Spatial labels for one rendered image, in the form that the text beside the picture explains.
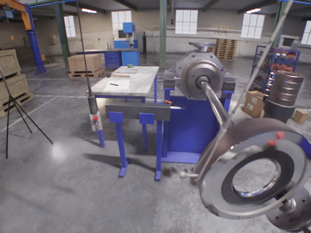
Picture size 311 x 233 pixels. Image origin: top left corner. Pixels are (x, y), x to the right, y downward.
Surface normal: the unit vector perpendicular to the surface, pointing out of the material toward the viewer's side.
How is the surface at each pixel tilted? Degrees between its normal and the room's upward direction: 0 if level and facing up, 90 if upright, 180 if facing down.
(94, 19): 90
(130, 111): 90
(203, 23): 90
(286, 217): 49
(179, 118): 90
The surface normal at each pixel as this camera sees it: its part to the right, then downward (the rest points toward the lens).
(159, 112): -0.10, 0.47
